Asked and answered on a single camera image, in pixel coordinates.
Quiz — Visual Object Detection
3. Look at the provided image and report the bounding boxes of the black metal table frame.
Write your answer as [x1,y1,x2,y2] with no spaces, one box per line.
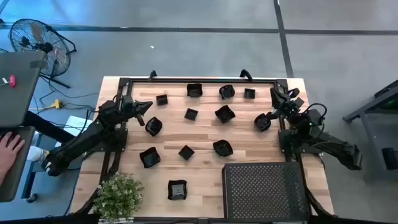
[73,76,335,224]

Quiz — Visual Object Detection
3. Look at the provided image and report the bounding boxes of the black floor cable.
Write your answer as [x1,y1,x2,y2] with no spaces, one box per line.
[39,74,100,110]

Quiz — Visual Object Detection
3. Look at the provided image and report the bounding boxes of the white paper sheet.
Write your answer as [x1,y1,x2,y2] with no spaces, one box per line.
[55,114,94,147]

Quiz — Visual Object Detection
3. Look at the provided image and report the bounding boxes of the yellow power strip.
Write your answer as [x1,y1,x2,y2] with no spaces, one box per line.
[46,98,65,110]

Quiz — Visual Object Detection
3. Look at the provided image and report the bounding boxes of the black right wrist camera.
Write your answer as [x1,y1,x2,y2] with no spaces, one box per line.
[287,88,306,108]

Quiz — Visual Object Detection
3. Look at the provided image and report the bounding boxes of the oval black plate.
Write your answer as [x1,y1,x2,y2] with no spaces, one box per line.
[212,139,234,158]
[144,116,164,138]

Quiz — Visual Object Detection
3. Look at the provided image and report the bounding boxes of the black floor fan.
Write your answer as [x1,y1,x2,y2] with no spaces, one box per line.
[8,18,77,90]

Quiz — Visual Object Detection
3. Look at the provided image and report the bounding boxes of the person's hand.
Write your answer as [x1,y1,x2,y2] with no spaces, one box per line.
[0,131,25,175]

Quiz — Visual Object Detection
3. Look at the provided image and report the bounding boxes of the person's leg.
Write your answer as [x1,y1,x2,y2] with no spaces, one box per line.
[22,110,77,144]

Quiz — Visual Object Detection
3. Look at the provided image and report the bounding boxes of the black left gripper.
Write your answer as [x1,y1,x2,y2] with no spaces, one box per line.
[117,100,154,128]

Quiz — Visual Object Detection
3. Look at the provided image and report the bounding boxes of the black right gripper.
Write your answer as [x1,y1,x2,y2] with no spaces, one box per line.
[264,87,308,126]

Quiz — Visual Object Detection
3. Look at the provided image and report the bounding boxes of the green potted plant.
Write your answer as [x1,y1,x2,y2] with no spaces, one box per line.
[92,172,146,223]

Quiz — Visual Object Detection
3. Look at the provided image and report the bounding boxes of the person's foot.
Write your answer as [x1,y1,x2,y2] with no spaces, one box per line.
[26,146,50,164]

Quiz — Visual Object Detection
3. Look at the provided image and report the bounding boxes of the grey metal cart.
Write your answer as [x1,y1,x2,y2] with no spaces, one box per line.
[343,80,398,180]

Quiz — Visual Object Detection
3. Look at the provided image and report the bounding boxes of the black perforated metal rack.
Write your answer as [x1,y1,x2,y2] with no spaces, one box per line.
[221,161,312,222]

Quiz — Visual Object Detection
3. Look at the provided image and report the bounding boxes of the wavy square black plate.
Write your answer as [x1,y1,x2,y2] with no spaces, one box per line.
[167,179,188,201]
[214,105,236,124]
[139,146,162,169]
[186,83,203,98]

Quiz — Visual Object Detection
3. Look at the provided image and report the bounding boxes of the round flower black plate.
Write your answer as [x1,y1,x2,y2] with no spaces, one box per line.
[253,112,272,133]
[218,84,236,100]

